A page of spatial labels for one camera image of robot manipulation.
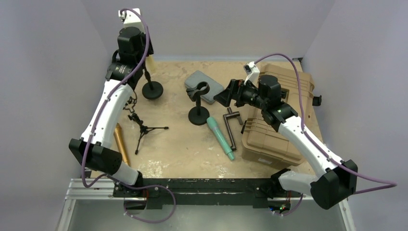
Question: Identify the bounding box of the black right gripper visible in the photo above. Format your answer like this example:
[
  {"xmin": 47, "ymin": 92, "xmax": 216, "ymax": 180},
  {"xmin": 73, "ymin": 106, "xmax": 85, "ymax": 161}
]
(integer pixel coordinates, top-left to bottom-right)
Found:
[{"xmin": 214, "ymin": 78, "xmax": 268, "ymax": 110}]

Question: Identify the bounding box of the cream yellow microphone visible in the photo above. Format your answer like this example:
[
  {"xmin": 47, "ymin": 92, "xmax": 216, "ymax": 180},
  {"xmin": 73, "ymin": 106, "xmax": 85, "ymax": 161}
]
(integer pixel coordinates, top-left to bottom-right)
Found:
[{"xmin": 145, "ymin": 54, "xmax": 156, "ymax": 74}]

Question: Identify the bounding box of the mint green microphone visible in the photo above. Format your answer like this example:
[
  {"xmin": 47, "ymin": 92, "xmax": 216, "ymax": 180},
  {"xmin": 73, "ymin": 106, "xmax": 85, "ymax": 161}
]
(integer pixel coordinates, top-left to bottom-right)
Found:
[{"xmin": 206, "ymin": 116, "xmax": 235, "ymax": 161}]

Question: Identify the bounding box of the black round-base stand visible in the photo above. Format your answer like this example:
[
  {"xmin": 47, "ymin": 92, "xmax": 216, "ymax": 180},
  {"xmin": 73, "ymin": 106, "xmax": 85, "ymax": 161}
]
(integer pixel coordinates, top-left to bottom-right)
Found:
[
  {"xmin": 186, "ymin": 81, "xmax": 210, "ymax": 126},
  {"xmin": 142, "ymin": 63, "xmax": 164, "ymax": 100}
]

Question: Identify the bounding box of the black tripod shock-mount stand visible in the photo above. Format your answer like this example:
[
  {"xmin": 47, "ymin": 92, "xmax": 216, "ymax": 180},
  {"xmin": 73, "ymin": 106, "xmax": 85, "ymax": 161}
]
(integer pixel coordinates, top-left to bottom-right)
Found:
[{"xmin": 123, "ymin": 96, "xmax": 169, "ymax": 155}]

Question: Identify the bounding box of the gold brown microphone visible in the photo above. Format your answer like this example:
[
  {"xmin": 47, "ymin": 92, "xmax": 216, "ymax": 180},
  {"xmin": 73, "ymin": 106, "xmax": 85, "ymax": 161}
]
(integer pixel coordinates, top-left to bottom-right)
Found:
[{"xmin": 114, "ymin": 123, "xmax": 130, "ymax": 166}]

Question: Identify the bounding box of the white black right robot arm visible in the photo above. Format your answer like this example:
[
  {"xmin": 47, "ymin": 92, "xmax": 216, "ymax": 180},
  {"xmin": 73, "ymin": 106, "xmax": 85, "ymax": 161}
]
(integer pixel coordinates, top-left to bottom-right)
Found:
[{"xmin": 214, "ymin": 75, "xmax": 358, "ymax": 209}]

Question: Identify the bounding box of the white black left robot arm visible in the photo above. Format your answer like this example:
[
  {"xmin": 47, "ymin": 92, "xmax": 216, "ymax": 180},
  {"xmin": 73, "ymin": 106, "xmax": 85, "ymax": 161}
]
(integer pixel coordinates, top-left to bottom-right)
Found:
[{"xmin": 69, "ymin": 26, "xmax": 152, "ymax": 197}]

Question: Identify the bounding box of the tan hard equipment case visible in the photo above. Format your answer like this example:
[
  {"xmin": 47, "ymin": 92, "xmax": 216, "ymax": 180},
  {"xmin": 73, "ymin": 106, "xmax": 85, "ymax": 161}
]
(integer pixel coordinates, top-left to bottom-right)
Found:
[{"xmin": 240, "ymin": 64, "xmax": 316, "ymax": 169}]

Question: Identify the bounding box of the dark metal door handle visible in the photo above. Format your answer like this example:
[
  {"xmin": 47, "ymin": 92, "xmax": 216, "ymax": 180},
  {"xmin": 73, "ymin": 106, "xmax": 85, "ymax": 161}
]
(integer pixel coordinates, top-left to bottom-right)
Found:
[{"xmin": 223, "ymin": 107, "xmax": 243, "ymax": 151}]

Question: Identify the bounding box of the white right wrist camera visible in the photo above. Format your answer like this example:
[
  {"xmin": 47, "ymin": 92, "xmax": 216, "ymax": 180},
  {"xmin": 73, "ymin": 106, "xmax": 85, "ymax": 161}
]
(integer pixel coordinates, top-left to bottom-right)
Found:
[{"xmin": 243, "ymin": 62, "xmax": 260, "ymax": 85}]

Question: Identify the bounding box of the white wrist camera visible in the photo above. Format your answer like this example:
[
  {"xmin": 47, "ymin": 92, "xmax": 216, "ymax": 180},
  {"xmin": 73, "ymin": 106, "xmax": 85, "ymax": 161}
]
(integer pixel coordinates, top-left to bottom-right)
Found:
[
  {"xmin": 118, "ymin": 10, "xmax": 144, "ymax": 29},
  {"xmin": 243, "ymin": 62, "xmax": 260, "ymax": 85}
]

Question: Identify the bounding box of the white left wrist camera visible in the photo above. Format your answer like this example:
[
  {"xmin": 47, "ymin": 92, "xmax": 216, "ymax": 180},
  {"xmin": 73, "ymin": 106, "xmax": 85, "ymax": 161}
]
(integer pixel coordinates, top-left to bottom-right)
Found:
[{"xmin": 118, "ymin": 10, "xmax": 144, "ymax": 29}]

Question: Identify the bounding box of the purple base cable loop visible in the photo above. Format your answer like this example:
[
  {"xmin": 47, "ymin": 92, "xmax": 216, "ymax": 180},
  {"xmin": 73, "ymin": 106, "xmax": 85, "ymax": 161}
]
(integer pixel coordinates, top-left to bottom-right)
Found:
[{"xmin": 123, "ymin": 185, "xmax": 177, "ymax": 224}]

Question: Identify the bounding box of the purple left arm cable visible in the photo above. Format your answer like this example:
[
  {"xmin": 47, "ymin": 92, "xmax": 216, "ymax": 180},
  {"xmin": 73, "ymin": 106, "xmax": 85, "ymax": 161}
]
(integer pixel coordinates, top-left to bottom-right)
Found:
[{"xmin": 80, "ymin": 7, "xmax": 151, "ymax": 189}]

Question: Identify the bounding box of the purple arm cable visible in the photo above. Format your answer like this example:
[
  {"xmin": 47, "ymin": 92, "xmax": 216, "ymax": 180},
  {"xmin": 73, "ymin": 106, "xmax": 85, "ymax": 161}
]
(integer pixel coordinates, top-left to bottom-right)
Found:
[
  {"xmin": 80, "ymin": 7, "xmax": 151, "ymax": 189},
  {"xmin": 254, "ymin": 52, "xmax": 398, "ymax": 195}
]

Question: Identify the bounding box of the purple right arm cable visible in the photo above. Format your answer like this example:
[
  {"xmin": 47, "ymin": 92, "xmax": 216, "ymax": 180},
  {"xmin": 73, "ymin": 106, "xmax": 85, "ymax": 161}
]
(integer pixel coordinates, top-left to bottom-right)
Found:
[{"xmin": 254, "ymin": 52, "xmax": 398, "ymax": 195}]

